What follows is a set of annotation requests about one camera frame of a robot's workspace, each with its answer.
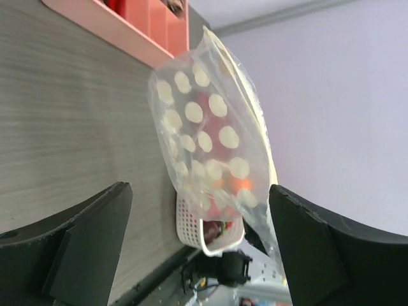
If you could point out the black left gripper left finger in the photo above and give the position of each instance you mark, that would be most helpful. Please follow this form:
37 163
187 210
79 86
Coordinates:
69 258

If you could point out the white perforated fruit basket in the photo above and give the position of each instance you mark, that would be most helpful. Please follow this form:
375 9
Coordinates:
190 232

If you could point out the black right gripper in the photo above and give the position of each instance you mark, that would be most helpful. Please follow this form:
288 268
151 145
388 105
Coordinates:
231 270

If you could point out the clear polka dot zip bag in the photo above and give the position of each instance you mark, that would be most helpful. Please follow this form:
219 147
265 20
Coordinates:
214 141

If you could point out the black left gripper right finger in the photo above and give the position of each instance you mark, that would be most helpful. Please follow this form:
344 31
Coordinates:
330 259

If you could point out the pink divided organizer box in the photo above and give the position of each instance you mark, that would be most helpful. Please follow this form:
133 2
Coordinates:
151 31

